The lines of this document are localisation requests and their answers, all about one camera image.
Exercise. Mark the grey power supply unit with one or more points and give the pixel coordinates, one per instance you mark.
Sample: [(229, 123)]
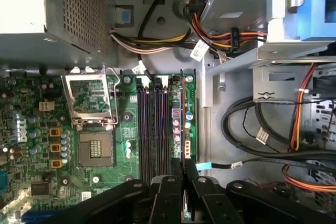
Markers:
[(26, 48)]

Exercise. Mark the CPU socket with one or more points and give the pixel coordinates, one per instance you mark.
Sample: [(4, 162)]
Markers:
[(95, 149)]

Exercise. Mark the blue plastic drive latch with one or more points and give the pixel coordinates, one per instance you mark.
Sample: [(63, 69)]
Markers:
[(315, 24)]

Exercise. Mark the blue expansion slot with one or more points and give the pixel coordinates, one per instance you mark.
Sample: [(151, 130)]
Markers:
[(36, 218)]

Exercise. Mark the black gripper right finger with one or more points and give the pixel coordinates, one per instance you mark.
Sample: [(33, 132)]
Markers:
[(215, 205)]

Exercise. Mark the green motherboard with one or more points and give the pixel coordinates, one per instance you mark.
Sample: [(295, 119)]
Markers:
[(126, 134)]

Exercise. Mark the black RAM slot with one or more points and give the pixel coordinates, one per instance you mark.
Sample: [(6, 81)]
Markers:
[(164, 129), (140, 129), (147, 129), (158, 129)]

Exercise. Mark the metal socket cover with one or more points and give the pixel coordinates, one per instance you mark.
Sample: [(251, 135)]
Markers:
[(67, 98)]

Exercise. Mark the black PC case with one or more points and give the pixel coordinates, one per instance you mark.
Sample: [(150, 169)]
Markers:
[(236, 87)]

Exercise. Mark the blue port connector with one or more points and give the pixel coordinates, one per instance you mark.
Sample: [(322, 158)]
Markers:
[(2, 179)]

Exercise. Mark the perforated metal disk bay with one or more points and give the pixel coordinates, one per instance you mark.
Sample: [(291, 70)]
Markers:
[(323, 119)]

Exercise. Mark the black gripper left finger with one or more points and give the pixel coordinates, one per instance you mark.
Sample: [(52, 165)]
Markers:
[(168, 203)]

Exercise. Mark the RAM stick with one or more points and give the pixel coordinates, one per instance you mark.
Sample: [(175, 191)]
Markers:
[(184, 103)]

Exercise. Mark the small blue case clip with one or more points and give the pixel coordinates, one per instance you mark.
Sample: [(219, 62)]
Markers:
[(125, 16)]

